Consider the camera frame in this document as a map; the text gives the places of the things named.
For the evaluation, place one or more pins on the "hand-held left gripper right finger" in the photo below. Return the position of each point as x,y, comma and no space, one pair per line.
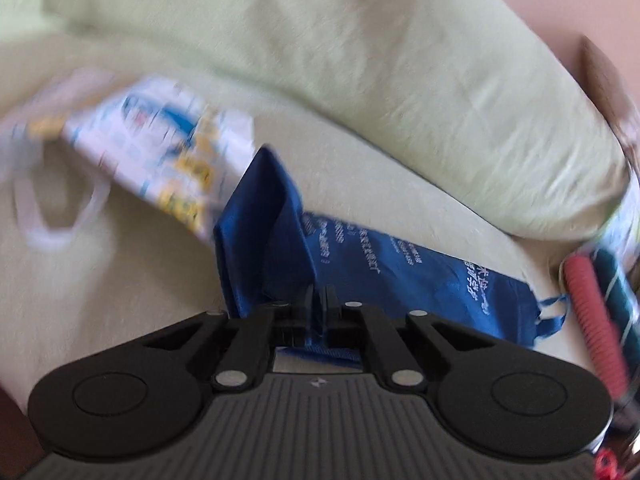
331,312

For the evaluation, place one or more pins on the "pink blanket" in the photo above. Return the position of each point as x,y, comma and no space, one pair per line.
590,305

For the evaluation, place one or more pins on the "white cartoon print shopping bag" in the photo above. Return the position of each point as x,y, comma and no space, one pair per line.
150,150

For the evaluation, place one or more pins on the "blue shopping bag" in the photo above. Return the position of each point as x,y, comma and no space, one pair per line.
400,270

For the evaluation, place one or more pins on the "light green sofa cover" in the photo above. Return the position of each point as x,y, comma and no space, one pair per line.
350,70

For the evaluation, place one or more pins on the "teal striped blanket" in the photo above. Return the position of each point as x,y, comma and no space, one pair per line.
620,280

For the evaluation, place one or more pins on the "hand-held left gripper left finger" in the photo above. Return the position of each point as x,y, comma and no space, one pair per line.
306,312

